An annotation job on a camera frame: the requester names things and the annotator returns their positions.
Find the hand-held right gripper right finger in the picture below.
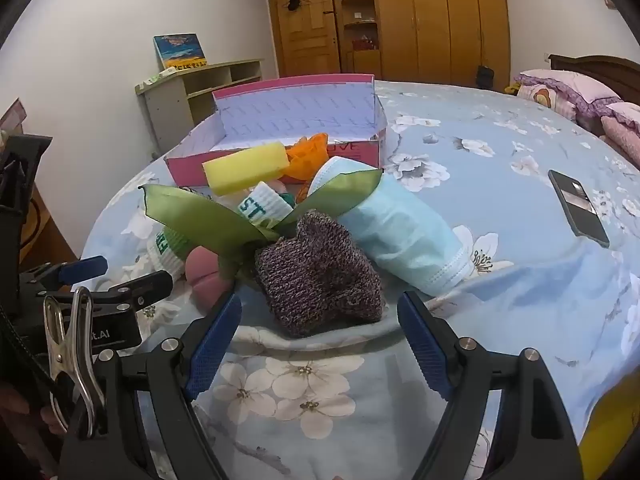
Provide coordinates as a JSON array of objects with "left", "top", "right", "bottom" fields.
[{"left": 397, "top": 290, "right": 586, "bottom": 480}]

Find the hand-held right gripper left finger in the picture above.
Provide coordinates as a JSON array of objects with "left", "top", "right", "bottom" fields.
[{"left": 60, "top": 290, "right": 243, "bottom": 480}]

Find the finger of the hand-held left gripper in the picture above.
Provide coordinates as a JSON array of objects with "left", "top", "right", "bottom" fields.
[
  {"left": 20, "top": 255, "right": 109, "bottom": 292},
  {"left": 92, "top": 270, "right": 174, "bottom": 312}
]

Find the white and green sock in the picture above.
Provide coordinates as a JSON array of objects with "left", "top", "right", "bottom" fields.
[
  {"left": 237, "top": 180, "right": 296, "bottom": 231},
  {"left": 146, "top": 225, "right": 193, "bottom": 278}
]

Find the pink makeup sponge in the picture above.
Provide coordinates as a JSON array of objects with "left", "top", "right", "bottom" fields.
[{"left": 185, "top": 246, "right": 235, "bottom": 313}]

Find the green ribbon bow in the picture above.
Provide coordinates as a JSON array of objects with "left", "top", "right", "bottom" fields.
[{"left": 139, "top": 167, "right": 383, "bottom": 281}]

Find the blue face mask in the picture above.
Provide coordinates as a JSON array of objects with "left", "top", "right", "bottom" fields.
[{"left": 307, "top": 156, "right": 475, "bottom": 295}]

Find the yellow sponge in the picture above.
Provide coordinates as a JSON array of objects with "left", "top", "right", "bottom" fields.
[{"left": 202, "top": 142, "right": 291, "bottom": 195}]

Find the orange yarn pompom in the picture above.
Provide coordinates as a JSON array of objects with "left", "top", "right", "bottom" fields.
[{"left": 285, "top": 132, "right": 331, "bottom": 198}]

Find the pink cardboard box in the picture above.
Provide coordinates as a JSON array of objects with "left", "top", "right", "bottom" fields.
[{"left": 164, "top": 74, "right": 388, "bottom": 188}]

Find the person's left hand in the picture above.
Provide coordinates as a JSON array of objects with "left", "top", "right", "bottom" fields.
[{"left": 0, "top": 380, "right": 68, "bottom": 461}]

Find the wooden bedside cabinet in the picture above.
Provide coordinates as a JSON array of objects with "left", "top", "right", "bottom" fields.
[{"left": 17, "top": 180, "right": 81, "bottom": 273}]

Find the metal spring clip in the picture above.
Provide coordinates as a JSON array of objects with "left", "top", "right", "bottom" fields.
[{"left": 42, "top": 287, "right": 108, "bottom": 436}]

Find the blue floral bedsheet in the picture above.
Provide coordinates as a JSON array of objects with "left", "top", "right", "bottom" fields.
[{"left": 80, "top": 79, "right": 640, "bottom": 480}]

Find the beige open bookshelf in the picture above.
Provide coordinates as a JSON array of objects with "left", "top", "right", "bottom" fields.
[{"left": 134, "top": 58, "right": 264, "bottom": 156}]

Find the black smartphone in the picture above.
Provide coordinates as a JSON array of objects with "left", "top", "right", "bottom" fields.
[{"left": 548, "top": 169, "right": 611, "bottom": 249}]

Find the yellow cloth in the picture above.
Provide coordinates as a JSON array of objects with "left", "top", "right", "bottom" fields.
[{"left": 580, "top": 385, "right": 640, "bottom": 480}]

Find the blue and yellow painting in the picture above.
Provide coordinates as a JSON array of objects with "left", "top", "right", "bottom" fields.
[{"left": 153, "top": 33, "right": 208, "bottom": 71}]

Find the pink pillow with purple ruffle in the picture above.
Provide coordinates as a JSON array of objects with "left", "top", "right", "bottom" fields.
[
  {"left": 600, "top": 102, "right": 640, "bottom": 161},
  {"left": 515, "top": 70, "right": 623, "bottom": 121}
]

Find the wooden door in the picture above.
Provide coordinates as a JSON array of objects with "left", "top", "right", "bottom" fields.
[{"left": 267, "top": 0, "right": 342, "bottom": 78}]

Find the wooden wardrobe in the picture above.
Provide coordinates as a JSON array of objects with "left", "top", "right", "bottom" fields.
[{"left": 245, "top": 0, "right": 512, "bottom": 93}]

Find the dark wooden headboard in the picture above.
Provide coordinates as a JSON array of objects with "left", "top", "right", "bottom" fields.
[{"left": 547, "top": 53, "right": 640, "bottom": 106}]

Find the black cable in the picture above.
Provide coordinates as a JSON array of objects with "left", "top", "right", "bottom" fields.
[{"left": 0, "top": 305, "right": 56, "bottom": 401}]

